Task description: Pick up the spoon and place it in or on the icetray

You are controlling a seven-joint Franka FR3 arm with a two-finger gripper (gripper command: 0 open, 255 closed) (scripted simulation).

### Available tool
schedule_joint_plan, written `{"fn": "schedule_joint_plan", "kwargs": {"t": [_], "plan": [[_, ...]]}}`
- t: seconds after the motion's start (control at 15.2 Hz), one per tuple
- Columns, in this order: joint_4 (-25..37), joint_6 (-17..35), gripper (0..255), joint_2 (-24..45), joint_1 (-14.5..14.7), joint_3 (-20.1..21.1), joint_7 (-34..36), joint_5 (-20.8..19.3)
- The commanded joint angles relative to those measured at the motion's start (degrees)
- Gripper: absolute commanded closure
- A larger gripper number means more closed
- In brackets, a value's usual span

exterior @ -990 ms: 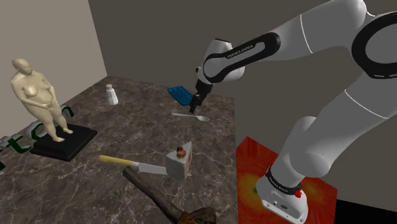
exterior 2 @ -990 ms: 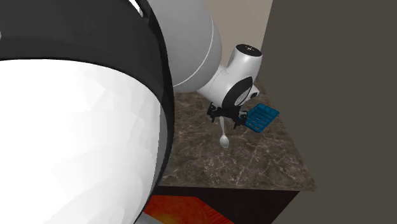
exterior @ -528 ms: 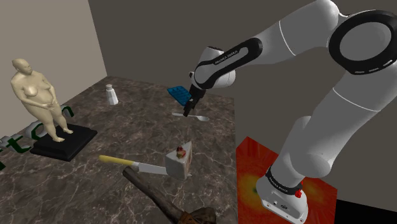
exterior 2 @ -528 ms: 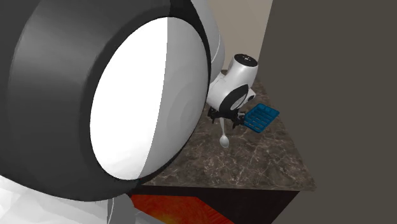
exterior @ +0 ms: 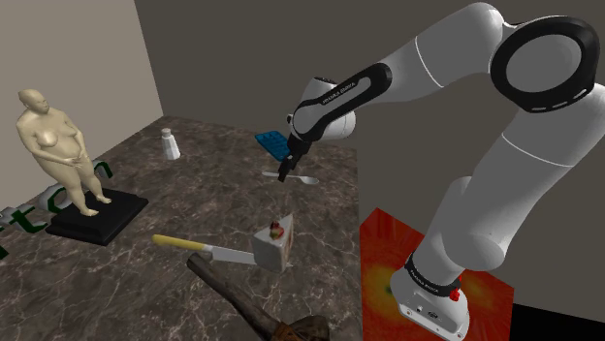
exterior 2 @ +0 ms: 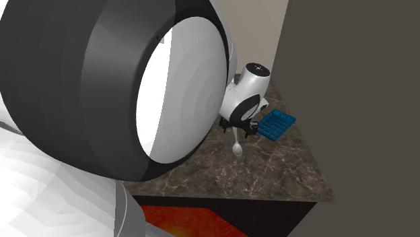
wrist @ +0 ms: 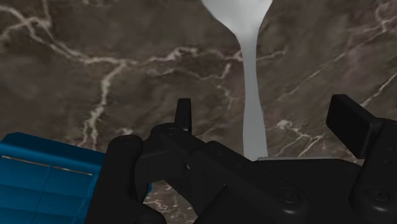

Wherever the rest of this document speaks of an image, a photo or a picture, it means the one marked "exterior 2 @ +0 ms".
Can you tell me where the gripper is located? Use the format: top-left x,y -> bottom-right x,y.
218,116 -> 260,138

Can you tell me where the white spoon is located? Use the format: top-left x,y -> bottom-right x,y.
231,126 -> 244,158

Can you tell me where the blue cutlery tray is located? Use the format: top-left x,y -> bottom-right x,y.
256,109 -> 297,142

